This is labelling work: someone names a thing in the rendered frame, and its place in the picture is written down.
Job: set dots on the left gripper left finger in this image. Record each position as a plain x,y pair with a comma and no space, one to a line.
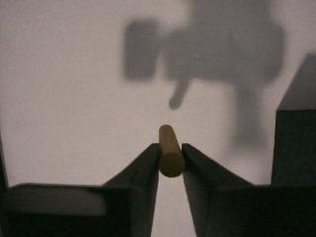
123,208

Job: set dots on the tan cylindrical peg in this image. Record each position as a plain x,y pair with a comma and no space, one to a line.
171,160

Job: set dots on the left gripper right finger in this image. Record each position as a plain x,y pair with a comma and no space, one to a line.
221,207

